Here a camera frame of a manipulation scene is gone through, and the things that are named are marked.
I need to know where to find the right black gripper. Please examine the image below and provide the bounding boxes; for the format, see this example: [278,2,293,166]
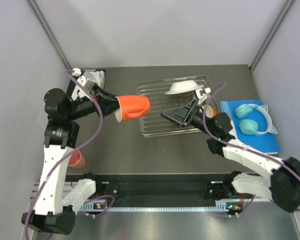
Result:
[161,98,217,137]

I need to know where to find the orange white mug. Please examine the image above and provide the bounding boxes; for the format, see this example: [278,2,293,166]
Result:
[115,95,151,122]

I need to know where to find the white blue-rimmed plate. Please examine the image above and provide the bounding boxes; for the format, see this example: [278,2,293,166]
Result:
[164,80,204,95]

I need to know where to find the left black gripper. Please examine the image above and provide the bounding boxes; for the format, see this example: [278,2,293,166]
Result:
[65,82,127,121]

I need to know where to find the black tray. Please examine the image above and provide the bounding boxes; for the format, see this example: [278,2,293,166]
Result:
[66,69,106,100]

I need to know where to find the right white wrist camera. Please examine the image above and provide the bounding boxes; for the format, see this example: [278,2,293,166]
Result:
[195,87,212,106]

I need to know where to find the small white bowl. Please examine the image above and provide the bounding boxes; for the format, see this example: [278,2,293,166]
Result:
[202,105,217,118]

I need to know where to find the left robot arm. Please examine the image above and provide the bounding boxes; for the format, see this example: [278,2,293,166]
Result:
[21,85,120,235]

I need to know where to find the teal cat-ear headphones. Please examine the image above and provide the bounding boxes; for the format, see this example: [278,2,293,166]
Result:
[234,103,278,137]

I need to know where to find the metal wire dish rack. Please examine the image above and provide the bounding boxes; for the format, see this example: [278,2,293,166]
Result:
[136,75,211,138]

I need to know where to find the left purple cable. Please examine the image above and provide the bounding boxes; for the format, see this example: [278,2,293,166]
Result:
[23,69,106,240]

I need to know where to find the pink plastic cup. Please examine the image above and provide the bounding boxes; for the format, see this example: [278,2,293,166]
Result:
[68,150,86,170]

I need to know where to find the aluminium rail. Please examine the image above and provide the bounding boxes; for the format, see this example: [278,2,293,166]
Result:
[30,181,78,201]

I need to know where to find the blue folder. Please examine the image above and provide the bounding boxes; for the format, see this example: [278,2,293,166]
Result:
[219,99,281,154]

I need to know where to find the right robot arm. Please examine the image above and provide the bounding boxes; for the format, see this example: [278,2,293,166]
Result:
[160,100,300,213]

